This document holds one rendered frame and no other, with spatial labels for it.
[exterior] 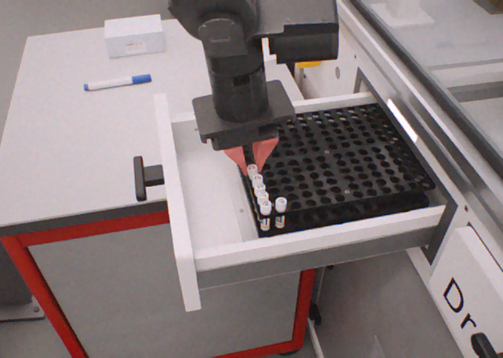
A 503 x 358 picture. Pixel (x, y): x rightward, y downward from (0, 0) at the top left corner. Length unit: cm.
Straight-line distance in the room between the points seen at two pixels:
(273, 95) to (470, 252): 26
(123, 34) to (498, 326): 91
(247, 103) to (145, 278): 55
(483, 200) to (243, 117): 26
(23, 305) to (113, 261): 79
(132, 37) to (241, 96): 67
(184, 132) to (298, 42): 31
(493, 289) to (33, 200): 66
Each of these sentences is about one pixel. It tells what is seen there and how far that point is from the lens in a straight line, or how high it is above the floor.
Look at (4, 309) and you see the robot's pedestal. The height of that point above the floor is 2.
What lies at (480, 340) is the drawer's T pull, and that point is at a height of 91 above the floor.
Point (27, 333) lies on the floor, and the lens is 162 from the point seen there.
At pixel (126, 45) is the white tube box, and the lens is 112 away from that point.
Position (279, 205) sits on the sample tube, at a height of 91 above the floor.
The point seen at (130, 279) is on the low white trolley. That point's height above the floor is 54.
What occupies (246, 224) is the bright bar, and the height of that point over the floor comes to 85.
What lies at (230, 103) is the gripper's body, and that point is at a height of 103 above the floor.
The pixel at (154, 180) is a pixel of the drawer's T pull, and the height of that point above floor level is 91.
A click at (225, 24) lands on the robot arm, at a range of 38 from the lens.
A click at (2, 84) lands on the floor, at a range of 272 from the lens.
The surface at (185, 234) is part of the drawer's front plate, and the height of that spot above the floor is 93.
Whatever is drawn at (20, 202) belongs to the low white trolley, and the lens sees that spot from 83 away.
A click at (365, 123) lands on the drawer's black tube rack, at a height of 90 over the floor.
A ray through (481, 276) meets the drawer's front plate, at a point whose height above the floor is 92.
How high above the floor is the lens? 131
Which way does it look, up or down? 45 degrees down
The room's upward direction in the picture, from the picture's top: straight up
